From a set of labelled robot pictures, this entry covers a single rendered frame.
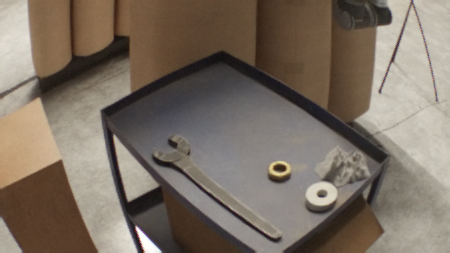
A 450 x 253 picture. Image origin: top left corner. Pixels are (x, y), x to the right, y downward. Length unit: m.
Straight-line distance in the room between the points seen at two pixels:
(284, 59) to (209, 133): 0.77
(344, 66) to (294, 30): 0.49
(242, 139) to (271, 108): 0.14
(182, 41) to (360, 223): 0.83
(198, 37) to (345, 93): 0.98
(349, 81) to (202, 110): 1.16
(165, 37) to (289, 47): 0.53
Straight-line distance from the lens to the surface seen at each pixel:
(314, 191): 0.96
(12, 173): 1.07
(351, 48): 2.14
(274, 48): 1.80
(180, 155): 1.04
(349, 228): 1.02
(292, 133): 1.13
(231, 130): 1.13
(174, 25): 1.47
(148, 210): 1.44
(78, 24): 3.10
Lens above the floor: 1.56
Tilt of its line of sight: 37 degrees down
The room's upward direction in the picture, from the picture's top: 2 degrees clockwise
